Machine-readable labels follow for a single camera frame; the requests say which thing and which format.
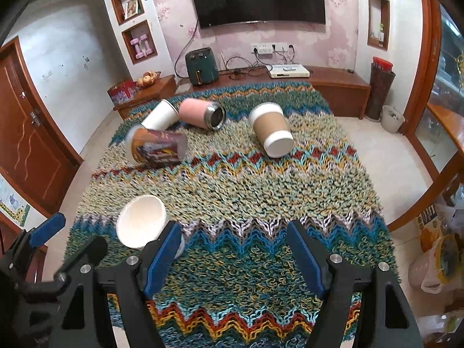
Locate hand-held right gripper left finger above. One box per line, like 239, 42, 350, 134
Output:
49, 221, 184, 348

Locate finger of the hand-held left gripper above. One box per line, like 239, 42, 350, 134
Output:
14, 235, 108, 298
0, 212, 66, 273

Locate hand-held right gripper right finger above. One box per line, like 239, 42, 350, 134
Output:
286, 220, 425, 348

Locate wide white paper cup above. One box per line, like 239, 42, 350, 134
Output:
116, 195, 185, 258

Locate printed picture paper cup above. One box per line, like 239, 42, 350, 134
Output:
124, 124, 187, 168

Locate tall white paper cup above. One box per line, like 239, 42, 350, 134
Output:
141, 99, 180, 131

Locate brown sleeved paper cup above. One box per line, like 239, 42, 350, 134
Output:
248, 102, 295, 159

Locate brown wooden door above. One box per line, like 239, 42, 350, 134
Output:
0, 36, 84, 218

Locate colourful zigzag knit blanket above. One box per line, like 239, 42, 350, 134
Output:
63, 81, 399, 348

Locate white plastic bag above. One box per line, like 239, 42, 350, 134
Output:
408, 250, 446, 294

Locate orange printed carton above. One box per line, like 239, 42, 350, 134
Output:
415, 203, 441, 254

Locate yellow bucket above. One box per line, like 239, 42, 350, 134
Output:
435, 234, 463, 285

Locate pink steel tumbler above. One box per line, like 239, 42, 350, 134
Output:
177, 99, 226, 131

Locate red printed tin box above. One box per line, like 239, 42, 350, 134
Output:
107, 80, 139, 106

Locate white mesh wastebasket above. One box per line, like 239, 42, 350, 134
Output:
380, 105, 405, 133

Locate fruit basket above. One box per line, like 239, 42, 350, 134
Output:
136, 71, 162, 88

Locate wooden television cabinet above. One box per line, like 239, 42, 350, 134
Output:
113, 66, 372, 120

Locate wooden glass cabinet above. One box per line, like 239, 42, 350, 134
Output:
384, 0, 464, 233

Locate dark wicker stand red top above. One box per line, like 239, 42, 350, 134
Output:
370, 56, 396, 122

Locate white set-top box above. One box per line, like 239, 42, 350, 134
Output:
266, 63, 311, 79

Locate green air fryer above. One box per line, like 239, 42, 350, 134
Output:
185, 48, 220, 88

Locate framed photo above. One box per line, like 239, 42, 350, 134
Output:
122, 0, 140, 19

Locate cartoon wall sticker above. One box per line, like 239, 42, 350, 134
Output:
0, 174, 31, 225

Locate tangled black cables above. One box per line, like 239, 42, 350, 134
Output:
225, 49, 271, 77

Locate black power cable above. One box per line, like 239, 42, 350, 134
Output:
174, 18, 200, 78

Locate white wall shelf unit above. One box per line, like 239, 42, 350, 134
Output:
98, 0, 175, 78
355, 0, 394, 51

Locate white wall power sockets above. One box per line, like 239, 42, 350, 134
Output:
251, 42, 295, 57

